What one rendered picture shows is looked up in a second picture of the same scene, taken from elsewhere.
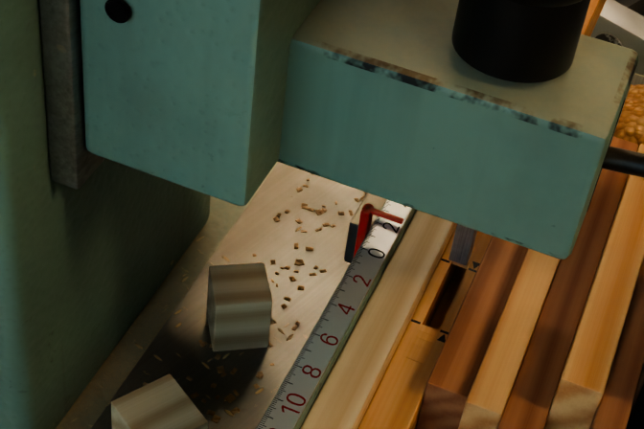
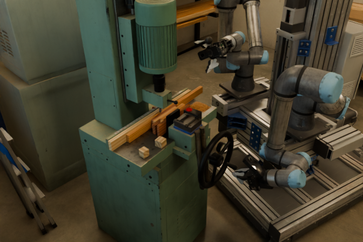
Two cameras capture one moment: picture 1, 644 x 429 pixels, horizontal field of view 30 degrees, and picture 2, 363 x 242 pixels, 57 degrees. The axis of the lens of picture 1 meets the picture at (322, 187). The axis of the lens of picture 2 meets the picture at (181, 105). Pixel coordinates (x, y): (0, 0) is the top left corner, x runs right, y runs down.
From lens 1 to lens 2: 121 cm
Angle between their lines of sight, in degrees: 19
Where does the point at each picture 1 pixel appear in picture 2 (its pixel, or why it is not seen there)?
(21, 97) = (120, 92)
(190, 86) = (132, 92)
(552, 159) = (159, 99)
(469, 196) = (155, 102)
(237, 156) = (136, 98)
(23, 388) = (121, 122)
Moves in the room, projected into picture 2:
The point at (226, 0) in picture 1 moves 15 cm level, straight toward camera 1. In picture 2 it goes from (133, 84) to (122, 99)
